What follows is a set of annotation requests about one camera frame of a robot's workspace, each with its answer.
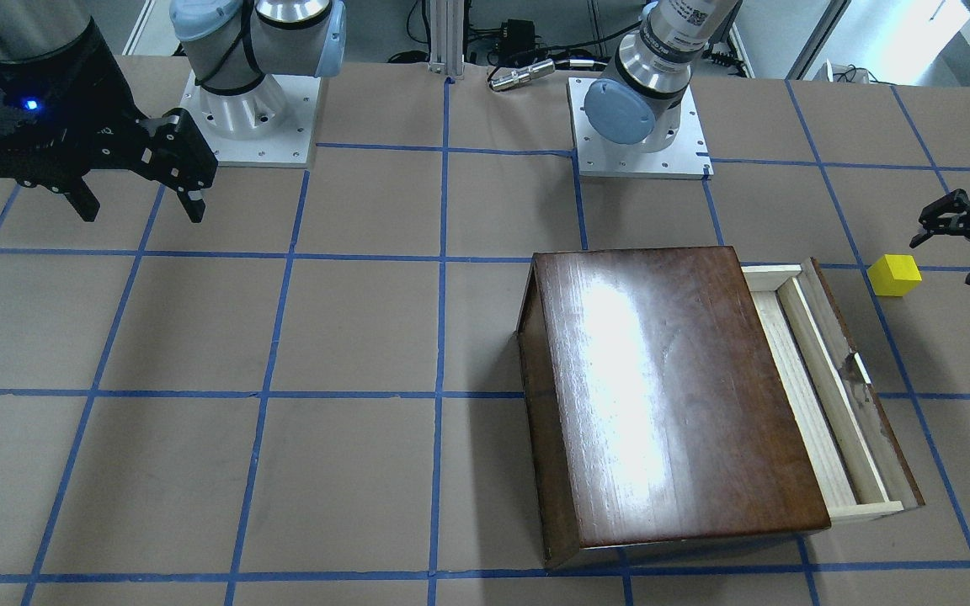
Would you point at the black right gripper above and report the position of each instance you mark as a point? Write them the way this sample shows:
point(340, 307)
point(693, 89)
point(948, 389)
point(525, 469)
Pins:
point(104, 94)

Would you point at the yellow block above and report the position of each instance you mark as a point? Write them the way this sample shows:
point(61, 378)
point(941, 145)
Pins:
point(894, 275)

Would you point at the white drawer handle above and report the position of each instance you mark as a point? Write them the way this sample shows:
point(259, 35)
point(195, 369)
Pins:
point(853, 369)

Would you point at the dark wooden drawer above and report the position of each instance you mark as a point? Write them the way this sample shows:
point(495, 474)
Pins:
point(860, 467)

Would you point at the dark wooden cabinet box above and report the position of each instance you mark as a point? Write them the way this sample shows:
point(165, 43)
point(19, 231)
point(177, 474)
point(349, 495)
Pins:
point(658, 421)

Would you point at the black power adapter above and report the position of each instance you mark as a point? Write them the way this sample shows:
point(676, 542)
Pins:
point(516, 36)

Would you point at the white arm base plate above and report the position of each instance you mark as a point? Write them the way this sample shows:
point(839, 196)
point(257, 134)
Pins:
point(272, 126)
point(621, 134)

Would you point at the aluminium frame post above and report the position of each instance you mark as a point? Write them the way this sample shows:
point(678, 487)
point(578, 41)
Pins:
point(446, 38)

